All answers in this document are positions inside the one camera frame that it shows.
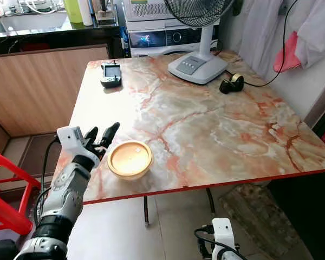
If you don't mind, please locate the white washing machine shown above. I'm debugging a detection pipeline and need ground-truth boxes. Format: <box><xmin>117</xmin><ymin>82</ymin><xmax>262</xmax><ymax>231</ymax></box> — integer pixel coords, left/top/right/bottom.
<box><xmin>122</xmin><ymin>0</ymin><xmax>218</xmax><ymax>57</ymax></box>

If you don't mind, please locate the white bottle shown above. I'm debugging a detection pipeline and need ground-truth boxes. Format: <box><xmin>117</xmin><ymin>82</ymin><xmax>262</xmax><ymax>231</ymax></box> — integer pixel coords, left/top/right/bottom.
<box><xmin>79</xmin><ymin>0</ymin><xmax>94</xmax><ymax>27</ymax></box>

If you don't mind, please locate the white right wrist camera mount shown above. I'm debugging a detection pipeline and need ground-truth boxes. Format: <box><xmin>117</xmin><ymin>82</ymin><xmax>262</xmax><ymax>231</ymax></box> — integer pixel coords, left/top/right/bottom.
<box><xmin>211</xmin><ymin>218</ymin><xmax>236</xmax><ymax>260</ymax></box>

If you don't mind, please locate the grey handheld controller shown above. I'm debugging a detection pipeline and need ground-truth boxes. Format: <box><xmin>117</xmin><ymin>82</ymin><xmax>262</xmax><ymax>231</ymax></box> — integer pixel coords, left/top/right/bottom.
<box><xmin>101</xmin><ymin>61</ymin><xmax>122</xmax><ymax>88</ymax></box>

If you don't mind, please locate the tan lidded plastic bowl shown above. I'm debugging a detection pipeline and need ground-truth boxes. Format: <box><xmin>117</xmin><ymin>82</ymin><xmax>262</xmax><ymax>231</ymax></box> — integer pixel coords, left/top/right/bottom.
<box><xmin>107</xmin><ymin>140</ymin><xmax>153</xmax><ymax>180</ymax></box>

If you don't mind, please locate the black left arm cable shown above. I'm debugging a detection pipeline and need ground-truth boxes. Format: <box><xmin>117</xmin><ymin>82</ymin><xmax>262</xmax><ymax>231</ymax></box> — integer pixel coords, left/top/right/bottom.
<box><xmin>34</xmin><ymin>135</ymin><xmax>61</xmax><ymax>223</ymax></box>

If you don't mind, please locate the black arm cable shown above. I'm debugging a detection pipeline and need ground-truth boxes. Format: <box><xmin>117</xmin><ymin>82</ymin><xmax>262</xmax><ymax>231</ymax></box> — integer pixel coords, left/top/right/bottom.
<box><xmin>34</xmin><ymin>135</ymin><xmax>61</xmax><ymax>223</ymax></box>
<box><xmin>194</xmin><ymin>225</ymin><xmax>249</xmax><ymax>260</ymax></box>

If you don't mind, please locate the white pedestal fan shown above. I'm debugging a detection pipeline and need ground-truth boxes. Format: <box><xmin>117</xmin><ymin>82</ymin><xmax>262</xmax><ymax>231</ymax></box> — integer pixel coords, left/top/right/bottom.
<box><xmin>164</xmin><ymin>0</ymin><xmax>236</xmax><ymax>85</ymax></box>

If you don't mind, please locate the green bottle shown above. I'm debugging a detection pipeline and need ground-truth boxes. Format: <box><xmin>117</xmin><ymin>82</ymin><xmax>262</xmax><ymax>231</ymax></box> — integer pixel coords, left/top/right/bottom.
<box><xmin>62</xmin><ymin>0</ymin><xmax>83</xmax><ymax>24</ymax></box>

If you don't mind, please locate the red plastic stool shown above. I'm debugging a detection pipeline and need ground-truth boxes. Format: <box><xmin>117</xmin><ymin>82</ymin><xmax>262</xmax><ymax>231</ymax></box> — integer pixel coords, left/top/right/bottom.
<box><xmin>0</xmin><ymin>150</ymin><xmax>41</xmax><ymax>236</ymax></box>

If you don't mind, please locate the marble top table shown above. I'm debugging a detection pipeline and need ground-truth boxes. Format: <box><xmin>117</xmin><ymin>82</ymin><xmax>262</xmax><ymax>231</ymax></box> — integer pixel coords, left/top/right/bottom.
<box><xmin>51</xmin><ymin>50</ymin><xmax>325</xmax><ymax>227</ymax></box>

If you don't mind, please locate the black and gold tape roll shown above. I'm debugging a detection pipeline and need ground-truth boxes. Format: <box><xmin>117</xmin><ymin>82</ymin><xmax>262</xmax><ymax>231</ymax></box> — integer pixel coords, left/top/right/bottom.
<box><xmin>219</xmin><ymin>73</ymin><xmax>244</xmax><ymax>94</ymax></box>

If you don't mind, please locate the white hanging garment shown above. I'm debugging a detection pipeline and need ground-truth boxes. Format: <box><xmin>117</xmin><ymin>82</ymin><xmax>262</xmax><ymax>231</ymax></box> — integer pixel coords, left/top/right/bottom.
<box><xmin>238</xmin><ymin>0</ymin><xmax>325</xmax><ymax>68</ymax></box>

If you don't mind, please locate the black fan power cable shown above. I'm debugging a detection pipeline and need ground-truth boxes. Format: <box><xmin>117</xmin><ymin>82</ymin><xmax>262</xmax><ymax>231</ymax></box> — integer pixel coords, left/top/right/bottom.
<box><xmin>243</xmin><ymin>0</ymin><xmax>293</xmax><ymax>87</ymax></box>

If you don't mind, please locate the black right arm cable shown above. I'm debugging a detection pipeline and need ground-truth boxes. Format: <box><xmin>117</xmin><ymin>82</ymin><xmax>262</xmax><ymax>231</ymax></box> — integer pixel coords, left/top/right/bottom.
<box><xmin>194</xmin><ymin>225</ymin><xmax>249</xmax><ymax>260</ymax></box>

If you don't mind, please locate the dark brown door mat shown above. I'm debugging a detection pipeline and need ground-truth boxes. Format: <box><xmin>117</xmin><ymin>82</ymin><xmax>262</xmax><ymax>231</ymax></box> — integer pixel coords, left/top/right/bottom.
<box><xmin>19</xmin><ymin>133</ymin><xmax>60</xmax><ymax>177</ymax></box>

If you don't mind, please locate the pink hanging cloth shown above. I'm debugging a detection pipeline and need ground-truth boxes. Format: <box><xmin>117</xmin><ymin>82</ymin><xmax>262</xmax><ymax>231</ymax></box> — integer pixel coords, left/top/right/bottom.
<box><xmin>272</xmin><ymin>31</ymin><xmax>303</xmax><ymax>73</ymax></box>

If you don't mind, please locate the wooden cabinet front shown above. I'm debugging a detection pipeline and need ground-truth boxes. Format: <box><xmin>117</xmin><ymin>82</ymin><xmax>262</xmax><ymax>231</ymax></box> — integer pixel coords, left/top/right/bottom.
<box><xmin>0</xmin><ymin>44</ymin><xmax>110</xmax><ymax>137</ymax></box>

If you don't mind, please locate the black counter with sink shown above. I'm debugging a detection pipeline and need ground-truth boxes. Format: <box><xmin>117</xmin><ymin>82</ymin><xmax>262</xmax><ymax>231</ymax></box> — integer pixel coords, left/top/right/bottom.
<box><xmin>0</xmin><ymin>0</ymin><xmax>125</xmax><ymax>55</ymax></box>

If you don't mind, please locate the brown woven rug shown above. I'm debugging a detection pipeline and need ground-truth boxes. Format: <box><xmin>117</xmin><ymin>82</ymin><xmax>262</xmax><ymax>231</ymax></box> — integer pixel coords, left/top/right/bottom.
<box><xmin>218</xmin><ymin>184</ymin><xmax>301</xmax><ymax>259</ymax></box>

